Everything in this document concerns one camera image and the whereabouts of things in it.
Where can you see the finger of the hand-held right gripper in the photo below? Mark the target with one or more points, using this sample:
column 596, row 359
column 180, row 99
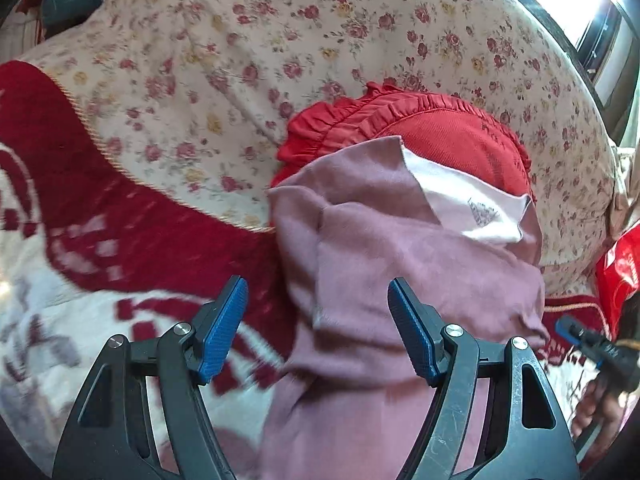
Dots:
column 592, row 345

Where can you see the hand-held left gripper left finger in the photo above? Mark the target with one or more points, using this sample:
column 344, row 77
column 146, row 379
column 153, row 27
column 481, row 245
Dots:
column 222, row 332

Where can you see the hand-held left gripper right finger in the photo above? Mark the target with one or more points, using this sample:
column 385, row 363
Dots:
column 412, row 332

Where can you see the mauve pink shirt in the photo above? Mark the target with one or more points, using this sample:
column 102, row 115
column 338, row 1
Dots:
column 400, row 255

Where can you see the person's right hand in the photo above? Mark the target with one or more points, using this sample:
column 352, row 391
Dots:
column 597, row 405

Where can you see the red plastic bag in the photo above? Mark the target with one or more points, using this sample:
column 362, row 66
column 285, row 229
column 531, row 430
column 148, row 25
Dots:
column 617, row 275

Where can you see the beige cloth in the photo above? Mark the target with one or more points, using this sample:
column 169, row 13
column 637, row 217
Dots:
column 622, row 185

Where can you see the red and white blanket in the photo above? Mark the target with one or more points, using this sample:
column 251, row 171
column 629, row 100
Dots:
column 75, row 210

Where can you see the red ruffled pillow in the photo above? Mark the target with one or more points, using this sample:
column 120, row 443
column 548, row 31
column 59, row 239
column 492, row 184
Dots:
column 450, row 135

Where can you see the floral bed sheet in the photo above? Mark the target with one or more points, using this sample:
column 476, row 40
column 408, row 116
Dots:
column 240, row 60

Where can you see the window frame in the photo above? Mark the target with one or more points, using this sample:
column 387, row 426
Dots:
column 590, row 20

